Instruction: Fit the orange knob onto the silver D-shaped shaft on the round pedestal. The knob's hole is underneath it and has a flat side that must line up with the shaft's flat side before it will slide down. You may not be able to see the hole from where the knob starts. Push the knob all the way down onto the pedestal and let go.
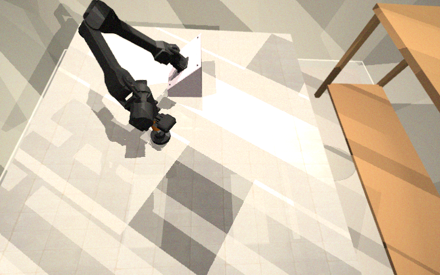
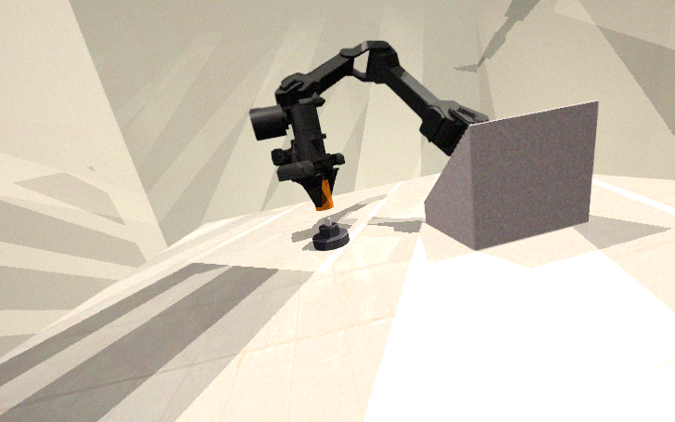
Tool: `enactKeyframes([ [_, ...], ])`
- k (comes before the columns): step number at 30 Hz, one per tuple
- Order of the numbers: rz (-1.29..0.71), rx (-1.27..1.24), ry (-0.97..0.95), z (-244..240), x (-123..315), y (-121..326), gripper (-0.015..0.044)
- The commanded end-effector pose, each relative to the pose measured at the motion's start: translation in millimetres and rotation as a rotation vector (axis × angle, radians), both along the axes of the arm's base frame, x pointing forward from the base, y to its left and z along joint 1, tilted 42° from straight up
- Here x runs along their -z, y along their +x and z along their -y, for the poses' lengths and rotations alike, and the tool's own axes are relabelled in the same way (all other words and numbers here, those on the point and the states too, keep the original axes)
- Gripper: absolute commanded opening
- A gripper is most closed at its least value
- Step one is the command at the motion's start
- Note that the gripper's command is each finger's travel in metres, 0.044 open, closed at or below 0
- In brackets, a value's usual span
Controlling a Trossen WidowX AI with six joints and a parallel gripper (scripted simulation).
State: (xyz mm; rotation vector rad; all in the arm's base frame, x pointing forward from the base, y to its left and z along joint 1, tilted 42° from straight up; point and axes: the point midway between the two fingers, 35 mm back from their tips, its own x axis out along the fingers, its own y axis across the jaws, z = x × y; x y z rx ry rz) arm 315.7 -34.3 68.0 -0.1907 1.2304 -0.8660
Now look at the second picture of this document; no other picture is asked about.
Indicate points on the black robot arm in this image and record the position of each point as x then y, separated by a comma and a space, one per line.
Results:
444, 122

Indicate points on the dark grey round pedestal with silver shaft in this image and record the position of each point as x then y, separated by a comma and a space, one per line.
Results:
330, 237

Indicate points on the orange tapered knob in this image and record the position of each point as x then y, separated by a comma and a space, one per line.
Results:
327, 202

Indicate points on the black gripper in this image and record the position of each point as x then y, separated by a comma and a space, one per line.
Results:
314, 164

